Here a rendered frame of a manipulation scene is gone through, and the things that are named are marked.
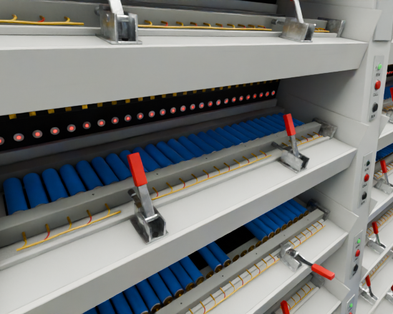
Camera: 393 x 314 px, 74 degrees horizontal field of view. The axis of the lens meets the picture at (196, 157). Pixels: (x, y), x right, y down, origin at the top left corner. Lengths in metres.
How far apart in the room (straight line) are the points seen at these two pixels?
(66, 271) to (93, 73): 0.18
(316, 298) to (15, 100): 0.73
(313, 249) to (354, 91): 0.32
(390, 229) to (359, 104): 0.60
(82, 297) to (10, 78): 0.19
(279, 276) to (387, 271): 0.76
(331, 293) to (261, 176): 0.46
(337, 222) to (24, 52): 0.64
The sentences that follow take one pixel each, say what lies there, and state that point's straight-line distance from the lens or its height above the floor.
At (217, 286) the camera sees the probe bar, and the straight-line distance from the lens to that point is 0.47.
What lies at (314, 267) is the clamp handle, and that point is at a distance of 0.53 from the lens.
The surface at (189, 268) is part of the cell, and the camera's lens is 0.48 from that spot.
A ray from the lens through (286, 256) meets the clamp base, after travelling 0.55.
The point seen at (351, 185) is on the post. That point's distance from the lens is 0.64.
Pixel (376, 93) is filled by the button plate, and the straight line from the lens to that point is 0.63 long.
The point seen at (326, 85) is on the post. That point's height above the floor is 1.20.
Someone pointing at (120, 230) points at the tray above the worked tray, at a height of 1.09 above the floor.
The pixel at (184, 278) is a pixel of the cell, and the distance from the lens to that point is 0.47.
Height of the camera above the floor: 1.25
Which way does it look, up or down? 18 degrees down
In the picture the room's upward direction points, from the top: 5 degrees counter-clockwise
